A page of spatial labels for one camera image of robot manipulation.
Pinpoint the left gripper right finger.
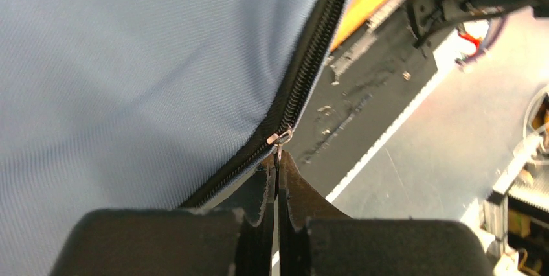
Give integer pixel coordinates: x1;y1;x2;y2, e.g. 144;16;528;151
278;151;349;275

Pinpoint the blue fabric backpack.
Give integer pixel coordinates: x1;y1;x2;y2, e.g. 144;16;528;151
1;0;318;275

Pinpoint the aluminium frame rail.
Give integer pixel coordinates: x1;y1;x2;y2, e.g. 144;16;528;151
458;89;549;276

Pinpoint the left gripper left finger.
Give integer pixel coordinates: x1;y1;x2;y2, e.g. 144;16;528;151
212;164;277;275

